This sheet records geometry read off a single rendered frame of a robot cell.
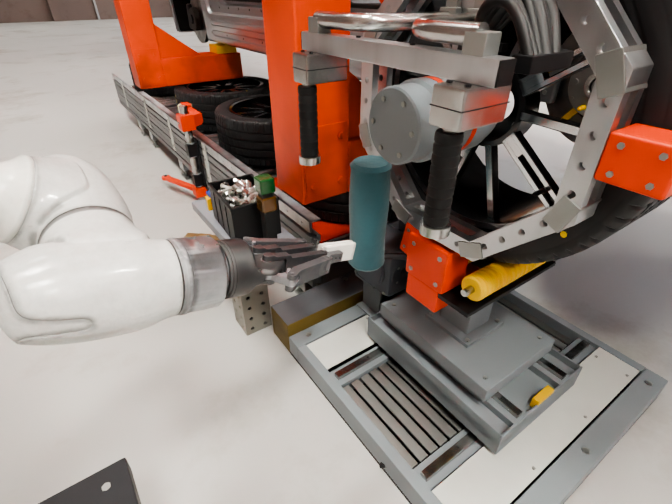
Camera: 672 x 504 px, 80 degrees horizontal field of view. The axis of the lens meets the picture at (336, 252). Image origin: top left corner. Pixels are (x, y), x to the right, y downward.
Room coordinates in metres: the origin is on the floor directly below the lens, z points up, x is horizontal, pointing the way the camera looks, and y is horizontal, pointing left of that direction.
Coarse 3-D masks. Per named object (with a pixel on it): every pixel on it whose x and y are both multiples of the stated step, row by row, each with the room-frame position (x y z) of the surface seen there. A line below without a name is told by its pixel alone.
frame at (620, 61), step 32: (384, 0) 0.93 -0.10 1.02; (416, 0) 0.91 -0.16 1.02; (576, 0) 0.61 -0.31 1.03; (608, 0) 0.62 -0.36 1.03; (384, 32) 0.93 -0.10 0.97; (576, 32) 0.60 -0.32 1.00; (608, 32) 0.57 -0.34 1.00; (608, 64) 0.56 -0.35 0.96; (640, 64) 0.55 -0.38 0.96; (608, 96) 0.55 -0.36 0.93; (640, 96) 0.57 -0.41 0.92; (608, 128) 0.54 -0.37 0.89; (576, 160) 0.56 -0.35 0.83; (416, 192) 0.88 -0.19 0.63; (576, 192) 0.55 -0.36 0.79; (416, 224) 0.80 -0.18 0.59; (512, 224) 0.62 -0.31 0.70; (544, 224) 0.58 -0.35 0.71; (480, 256) 0.65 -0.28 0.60
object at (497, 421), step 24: (384, 336) 0.88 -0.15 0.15; (408, 360) 0.80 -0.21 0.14; (432, 360) 0.79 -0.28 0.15; (552, 360) 0.79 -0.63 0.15; (432, 384) 0.72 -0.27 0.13; (456, 384) 0.71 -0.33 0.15; (528, 384) 0.71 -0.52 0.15; (552, 384) 0.70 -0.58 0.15; (456, 408) 0.65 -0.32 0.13; (480, 408) 0.63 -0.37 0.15; (504, 408) 0.62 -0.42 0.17; (528, 408) 0.63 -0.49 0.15; (480, 432) 0.58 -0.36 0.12; (504, 432) 0.55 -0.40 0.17
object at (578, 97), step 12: (564, 48) 1.15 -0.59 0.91; (576, 60) 1.12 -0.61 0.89; (588, 72) 1.04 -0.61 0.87; (564, 84) 1.13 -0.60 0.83; (576, 84) 1.06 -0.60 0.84; (564, 96) 1.12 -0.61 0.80; (576, 96) 1.05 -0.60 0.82; (552, 108) 1.14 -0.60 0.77; (564, 108) 1.11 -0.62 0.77; (576, 108) 1.04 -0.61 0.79; (576, 120) 1.08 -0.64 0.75
